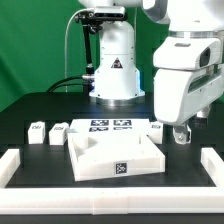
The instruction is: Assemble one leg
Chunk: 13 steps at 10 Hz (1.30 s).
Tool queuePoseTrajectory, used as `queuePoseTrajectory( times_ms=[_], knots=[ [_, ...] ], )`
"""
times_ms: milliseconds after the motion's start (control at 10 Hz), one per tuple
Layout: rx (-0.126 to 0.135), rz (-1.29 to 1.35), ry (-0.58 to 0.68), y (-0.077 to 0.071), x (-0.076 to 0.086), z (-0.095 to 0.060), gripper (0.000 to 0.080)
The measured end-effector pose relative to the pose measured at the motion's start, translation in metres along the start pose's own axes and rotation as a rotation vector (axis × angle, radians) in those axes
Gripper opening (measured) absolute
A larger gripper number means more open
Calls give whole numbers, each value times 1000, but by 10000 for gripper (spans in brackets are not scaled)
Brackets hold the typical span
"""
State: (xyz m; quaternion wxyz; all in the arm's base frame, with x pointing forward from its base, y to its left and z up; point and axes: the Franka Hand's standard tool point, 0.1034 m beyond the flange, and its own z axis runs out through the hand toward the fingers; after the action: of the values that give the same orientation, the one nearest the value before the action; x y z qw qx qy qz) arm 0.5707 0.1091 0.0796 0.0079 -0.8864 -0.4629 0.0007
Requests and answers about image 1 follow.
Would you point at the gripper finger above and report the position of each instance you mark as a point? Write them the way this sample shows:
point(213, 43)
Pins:
point(201, 119)
point(182, 134)

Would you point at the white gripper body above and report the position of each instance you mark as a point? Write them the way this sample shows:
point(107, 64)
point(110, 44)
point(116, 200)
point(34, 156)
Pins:
point(189, 78)

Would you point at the white square tabletop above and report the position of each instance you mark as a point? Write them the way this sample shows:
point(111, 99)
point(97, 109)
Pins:
point(100, 157)

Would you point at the white U-shaped obstacle fence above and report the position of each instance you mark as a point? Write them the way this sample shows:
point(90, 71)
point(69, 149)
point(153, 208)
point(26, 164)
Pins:
point(127, 200)

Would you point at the white marker base plate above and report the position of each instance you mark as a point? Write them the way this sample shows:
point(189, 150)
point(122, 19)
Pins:
point(108, 125)

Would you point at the camera on black stand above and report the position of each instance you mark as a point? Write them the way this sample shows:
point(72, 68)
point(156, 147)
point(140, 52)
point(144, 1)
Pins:
point(92, 20)

